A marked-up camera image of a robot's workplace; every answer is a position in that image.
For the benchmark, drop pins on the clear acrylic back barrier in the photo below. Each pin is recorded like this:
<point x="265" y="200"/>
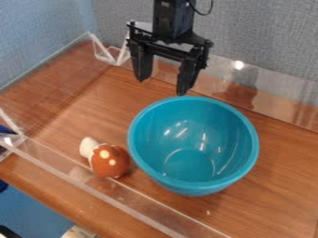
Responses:
<point x="278" y="95"/>

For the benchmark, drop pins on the clear acrylic corner bracket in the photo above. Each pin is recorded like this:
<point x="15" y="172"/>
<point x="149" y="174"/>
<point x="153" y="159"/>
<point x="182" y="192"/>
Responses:
<point x="113" y="55"/>

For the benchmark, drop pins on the blue plastic bowl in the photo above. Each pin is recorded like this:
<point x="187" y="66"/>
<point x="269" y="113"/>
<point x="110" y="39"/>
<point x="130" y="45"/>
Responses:
<point x="194" y="144"/>

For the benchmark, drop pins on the brown toy mushroom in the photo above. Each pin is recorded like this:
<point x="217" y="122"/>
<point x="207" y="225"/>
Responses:
<point x="109" y="159"/>

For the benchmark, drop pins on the clear acrylic front barrier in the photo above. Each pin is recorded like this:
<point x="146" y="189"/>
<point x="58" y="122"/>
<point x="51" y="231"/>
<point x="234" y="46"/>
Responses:
<point x="133" y="202"/>

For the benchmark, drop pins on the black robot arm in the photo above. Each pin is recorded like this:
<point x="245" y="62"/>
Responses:
<point x="173" y="16"/>

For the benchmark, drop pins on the clear acrylic barrier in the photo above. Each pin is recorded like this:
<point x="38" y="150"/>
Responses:
<point x="133" y="202"/>
<point x="278" y="95"/>

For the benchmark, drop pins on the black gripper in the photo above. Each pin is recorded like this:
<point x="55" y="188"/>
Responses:
<point x="189" y="49"/>

